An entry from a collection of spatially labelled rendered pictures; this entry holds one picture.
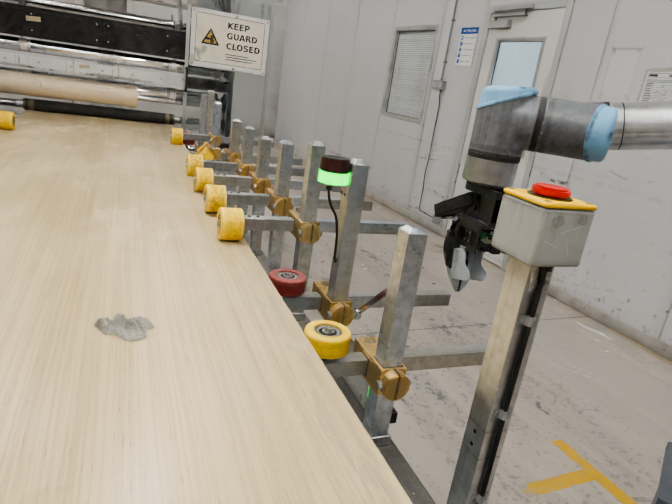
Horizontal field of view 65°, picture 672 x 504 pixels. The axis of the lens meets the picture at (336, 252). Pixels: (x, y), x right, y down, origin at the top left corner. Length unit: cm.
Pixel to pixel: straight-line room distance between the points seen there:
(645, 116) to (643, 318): 287
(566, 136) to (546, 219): 37
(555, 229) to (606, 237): 342
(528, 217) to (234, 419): 41
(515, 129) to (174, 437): 68
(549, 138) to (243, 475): 67
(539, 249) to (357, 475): 31
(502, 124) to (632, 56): 319
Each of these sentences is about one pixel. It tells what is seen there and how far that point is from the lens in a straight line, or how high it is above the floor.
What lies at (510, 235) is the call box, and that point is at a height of 117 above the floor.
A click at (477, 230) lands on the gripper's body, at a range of 93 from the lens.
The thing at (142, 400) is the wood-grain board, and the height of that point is 90.
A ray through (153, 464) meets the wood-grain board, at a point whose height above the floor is 90.
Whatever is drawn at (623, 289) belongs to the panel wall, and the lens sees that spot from 393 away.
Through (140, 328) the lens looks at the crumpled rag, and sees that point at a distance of 86.
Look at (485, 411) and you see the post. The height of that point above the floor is 95.
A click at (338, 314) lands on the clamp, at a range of 109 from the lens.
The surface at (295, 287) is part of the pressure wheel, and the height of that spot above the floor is 90.
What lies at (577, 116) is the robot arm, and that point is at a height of 131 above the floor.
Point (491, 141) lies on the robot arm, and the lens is 92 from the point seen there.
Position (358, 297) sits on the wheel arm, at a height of 86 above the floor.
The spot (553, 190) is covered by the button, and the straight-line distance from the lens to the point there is 60.
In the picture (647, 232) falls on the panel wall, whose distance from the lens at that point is 383.
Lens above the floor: 131
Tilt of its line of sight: 18 degrees down
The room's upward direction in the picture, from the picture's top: 8 degrees clockwise
